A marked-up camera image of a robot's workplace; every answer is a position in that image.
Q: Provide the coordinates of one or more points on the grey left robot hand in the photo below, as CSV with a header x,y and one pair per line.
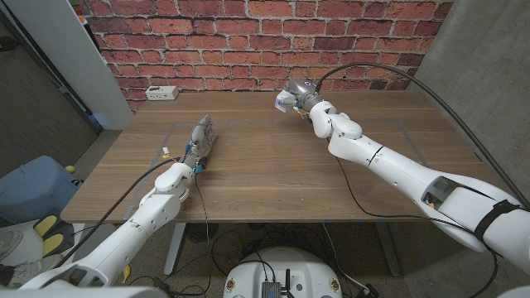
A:
x,y
200,140

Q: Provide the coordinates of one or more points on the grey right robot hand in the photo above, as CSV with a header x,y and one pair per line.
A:
x,y
304,93

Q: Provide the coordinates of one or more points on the small white box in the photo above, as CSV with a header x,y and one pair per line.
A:
x,y
283,104

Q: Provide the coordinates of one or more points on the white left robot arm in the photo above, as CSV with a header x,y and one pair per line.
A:
x,y
153,211

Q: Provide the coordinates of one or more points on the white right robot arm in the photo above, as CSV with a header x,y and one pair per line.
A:
x,y
393,165

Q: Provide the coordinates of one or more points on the small grey electronics box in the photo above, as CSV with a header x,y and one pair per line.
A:
x,y
271,289

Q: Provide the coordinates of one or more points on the white power strip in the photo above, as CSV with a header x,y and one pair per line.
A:
x,y
161,93

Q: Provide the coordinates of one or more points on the red brick printed backdrop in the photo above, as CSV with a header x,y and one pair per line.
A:
x,y
265,41

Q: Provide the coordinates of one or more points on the black round floor fan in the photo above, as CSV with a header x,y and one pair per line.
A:
x,y
200,232

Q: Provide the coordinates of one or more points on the white table leg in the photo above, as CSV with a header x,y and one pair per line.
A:
x,y
174,248

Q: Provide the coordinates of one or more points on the yellow-green ball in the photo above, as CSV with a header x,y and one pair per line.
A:
x,y
70,169

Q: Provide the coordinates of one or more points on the white partition panel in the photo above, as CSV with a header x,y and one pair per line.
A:
x,y
70,54

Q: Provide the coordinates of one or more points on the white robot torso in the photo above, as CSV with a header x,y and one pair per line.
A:
x,y
298,265

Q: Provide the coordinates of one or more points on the black antenna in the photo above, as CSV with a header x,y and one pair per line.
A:
x,y
287,281

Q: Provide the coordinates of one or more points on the grey table leg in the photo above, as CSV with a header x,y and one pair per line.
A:
x,y
389,248

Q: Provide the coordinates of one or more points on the black object with yellow pads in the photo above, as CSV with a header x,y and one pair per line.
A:
x,y
49,236

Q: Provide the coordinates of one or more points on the white floor platform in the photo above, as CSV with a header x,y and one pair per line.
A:
x,y
29,245

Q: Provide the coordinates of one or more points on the black power adapter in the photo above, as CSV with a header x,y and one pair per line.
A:
x,y
370,291

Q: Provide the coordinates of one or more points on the white sneaker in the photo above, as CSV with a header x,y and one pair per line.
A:
x,y
10,242
33,269

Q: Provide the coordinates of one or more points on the black metal door frame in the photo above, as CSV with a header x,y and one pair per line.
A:
x,y
54,75

